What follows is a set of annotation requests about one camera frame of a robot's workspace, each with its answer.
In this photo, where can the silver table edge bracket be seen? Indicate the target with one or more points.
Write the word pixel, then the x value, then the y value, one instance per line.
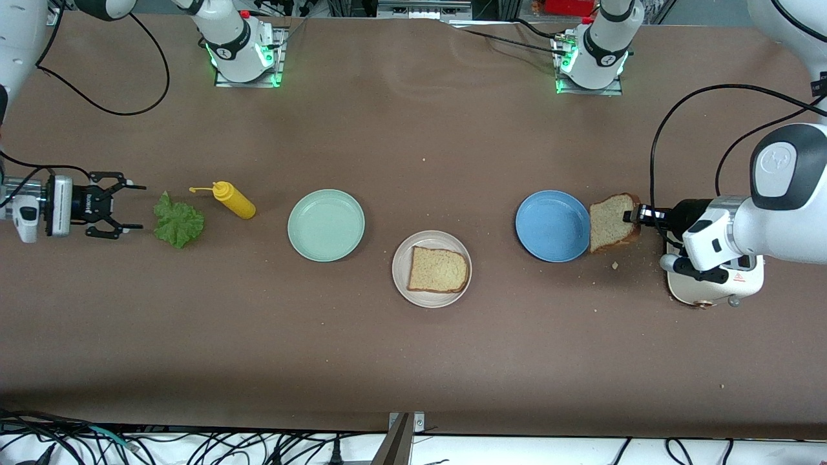
pixel 420 423

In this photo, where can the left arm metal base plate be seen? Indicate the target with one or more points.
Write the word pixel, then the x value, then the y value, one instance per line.
pixel 588 92

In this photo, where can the green lettuce leaf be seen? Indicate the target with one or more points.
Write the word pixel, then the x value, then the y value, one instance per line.
pixel 177 223

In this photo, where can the brown bread slice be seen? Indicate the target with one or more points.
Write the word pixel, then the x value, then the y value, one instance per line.
pixel 439 270
pixel 607 223

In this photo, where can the blue plate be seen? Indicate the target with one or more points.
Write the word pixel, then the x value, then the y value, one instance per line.
pixel 554 226

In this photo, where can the dark metal frame strut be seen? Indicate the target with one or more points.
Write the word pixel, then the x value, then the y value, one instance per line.
pixel 394 449

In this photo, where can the mint green plate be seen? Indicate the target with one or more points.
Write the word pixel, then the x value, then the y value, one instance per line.
pixel 326 226

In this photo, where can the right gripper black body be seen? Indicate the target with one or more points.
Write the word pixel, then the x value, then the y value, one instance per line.
pixel 83 203

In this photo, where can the white toaster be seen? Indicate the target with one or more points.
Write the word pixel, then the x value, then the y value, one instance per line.
pixel 711 290

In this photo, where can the yellow squeeze bottle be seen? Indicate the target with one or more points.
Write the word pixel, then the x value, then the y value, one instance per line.
pixel 239 205

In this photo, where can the silver back frame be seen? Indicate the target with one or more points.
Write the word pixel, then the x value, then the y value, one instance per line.
pixel 423 10

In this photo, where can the red box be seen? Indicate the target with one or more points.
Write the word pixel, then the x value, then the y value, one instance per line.
pixel 568 6

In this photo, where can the beige plate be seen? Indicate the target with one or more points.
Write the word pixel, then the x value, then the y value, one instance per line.
pixel 431 300

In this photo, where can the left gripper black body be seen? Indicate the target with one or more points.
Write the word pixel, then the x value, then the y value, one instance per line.
pixel 686 214

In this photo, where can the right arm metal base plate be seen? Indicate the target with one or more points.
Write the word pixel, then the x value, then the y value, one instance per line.
pixel 249 84

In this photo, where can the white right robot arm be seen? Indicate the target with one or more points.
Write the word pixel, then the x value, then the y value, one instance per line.
pixel 22 39

